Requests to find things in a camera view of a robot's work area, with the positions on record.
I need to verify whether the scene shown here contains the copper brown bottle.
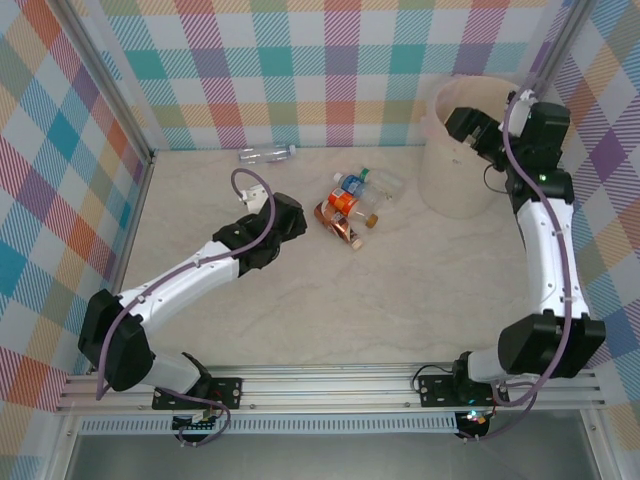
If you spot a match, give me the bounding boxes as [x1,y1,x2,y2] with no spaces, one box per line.
[313,201,365,253]

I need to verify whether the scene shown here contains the orange label clear bottle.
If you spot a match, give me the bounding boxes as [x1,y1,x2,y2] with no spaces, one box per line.
[322,188,382,230]

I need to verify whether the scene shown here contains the blue label bottle white cap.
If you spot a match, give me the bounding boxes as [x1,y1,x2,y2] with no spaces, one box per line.
[333,171,395,215]

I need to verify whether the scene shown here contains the clear bottle green cap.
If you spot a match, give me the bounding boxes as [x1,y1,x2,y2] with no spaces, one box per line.
[359,167,404,196]

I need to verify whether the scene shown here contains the beige plastic bin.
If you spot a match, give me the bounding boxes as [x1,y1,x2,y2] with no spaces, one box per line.
[418,74,546,221]

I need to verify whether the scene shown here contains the clear bottle pale blue cap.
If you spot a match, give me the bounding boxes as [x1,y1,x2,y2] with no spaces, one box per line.
[237,143,298,165]

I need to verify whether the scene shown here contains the grey metal panel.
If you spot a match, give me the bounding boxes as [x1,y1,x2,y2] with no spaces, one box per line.
[64,433,601,480]

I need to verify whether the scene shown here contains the thin black right gripper wire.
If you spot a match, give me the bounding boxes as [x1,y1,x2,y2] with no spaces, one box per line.
[482,164,509,194]

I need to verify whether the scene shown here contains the aluminium frame post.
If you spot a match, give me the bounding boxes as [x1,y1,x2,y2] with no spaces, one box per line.
[58,0,157,166]
[527,0,599,99]

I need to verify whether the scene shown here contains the aluminium frame side rail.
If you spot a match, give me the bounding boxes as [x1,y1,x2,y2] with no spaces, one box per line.
[54,152,157,401]

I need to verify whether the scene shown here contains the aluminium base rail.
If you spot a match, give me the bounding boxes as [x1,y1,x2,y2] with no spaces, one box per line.
[53,363,605,415]

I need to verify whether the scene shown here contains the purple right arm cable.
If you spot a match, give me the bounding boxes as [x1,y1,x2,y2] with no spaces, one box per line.
[462,85,574,444]

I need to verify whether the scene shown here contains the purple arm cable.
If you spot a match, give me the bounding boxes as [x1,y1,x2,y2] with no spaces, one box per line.
[462,85,574,444]
[94,168,277,449]

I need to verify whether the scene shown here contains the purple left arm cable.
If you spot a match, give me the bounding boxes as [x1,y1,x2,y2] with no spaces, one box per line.
[94,168,277,449]

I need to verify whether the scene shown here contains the white slotted cable duct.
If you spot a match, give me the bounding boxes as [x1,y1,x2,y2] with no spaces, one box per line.
[78,412,462,437]

